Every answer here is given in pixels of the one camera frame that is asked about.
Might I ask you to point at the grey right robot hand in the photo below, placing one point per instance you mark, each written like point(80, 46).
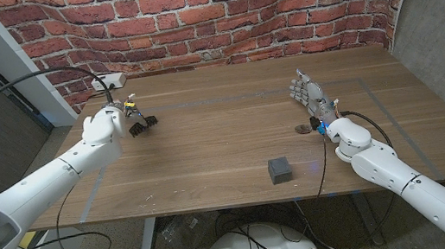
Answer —
point(317, 98)

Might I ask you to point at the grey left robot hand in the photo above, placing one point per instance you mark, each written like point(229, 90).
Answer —
point(132, 108)

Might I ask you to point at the black hair clip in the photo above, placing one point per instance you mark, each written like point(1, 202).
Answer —
point(140, 128)

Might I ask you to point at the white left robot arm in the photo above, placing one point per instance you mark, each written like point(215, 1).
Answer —
point(47, 184)

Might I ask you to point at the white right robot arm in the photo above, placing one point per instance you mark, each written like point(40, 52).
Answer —
point(409, 181)

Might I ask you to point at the dark grey block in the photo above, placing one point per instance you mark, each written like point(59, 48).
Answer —
point(280, 170)

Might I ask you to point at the metal spoon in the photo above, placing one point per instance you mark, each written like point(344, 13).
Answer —
point(302, 129)

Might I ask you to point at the white power strip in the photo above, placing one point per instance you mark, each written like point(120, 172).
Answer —
point(113, 79)

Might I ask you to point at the brick print backdrop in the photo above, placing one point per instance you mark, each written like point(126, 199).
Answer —
point(207, 17)

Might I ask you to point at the grey table leg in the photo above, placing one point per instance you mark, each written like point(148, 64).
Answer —
point(147, 244)
point(369, 219)

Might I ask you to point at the clear plastic bag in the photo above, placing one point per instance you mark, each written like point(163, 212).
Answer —
point(185, 234)

